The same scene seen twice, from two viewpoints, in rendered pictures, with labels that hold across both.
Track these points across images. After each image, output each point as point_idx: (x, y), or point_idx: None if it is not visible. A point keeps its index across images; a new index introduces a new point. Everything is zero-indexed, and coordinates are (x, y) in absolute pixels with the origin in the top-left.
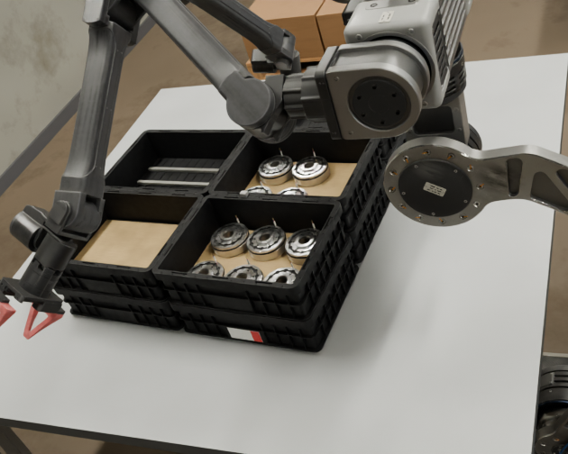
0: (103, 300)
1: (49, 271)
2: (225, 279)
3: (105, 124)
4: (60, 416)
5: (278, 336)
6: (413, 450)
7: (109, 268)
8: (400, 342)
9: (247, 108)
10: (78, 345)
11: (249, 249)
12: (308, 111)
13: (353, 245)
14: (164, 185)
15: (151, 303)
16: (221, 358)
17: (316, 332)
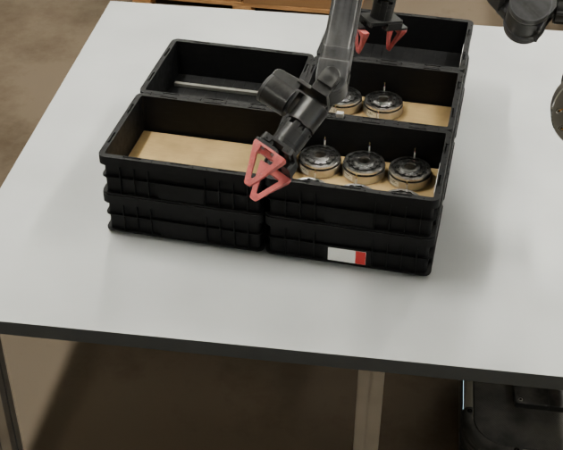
0: (173, 212)
1: (307, 132)
2: (357, 189)
3: (361, 4)
4: (146, 327)
5: (386, 257)
6: (549, 355)
7: (209, 171)
8: (507, 271)
9: (531, 7)
10: (134, 262)
11: (348, 170)
12: None
13: None
14: None
15: (244, 215)
16: (319, 279)
17: (430, 254)
